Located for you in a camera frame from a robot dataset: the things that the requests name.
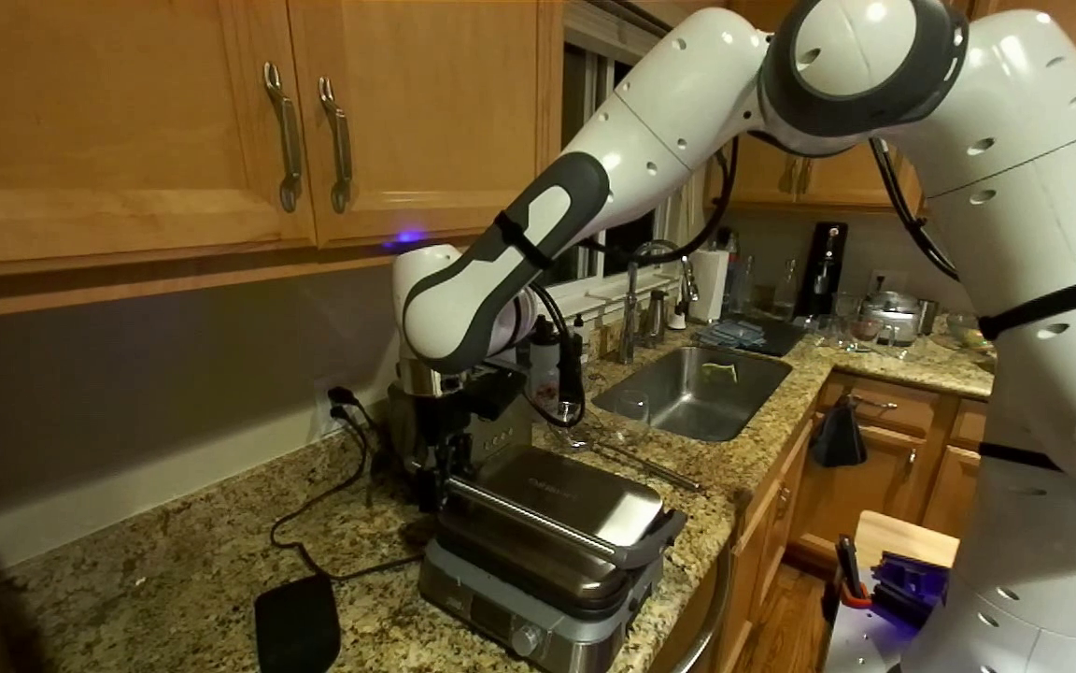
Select black hanging cloth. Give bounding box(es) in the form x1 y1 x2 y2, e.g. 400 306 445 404
812 401 866 467

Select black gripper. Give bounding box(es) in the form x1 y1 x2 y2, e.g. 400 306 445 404
385 372 524 499

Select silver kettle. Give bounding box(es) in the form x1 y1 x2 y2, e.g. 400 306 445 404
857 281 925 343

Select black pad on counter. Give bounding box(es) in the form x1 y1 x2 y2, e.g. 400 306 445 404
256 575 339 673

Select wooden wall cabinet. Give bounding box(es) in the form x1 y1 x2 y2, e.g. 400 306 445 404
0 0 563 315

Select black power cable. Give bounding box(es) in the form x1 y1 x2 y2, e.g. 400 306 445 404
265 385 430 586

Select chrome kitchen faucet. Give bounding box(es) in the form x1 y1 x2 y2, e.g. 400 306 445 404
616 239 684 361

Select wooden base cabinet drawers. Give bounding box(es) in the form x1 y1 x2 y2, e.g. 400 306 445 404
648 368 987 673

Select stainless steel sink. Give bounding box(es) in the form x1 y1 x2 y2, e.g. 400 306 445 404
596 343 793 441

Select black grey sandwich maker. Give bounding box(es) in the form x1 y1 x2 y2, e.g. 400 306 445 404
419 447 689 673

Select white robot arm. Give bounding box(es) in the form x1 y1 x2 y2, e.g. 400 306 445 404
400 0 1076 673

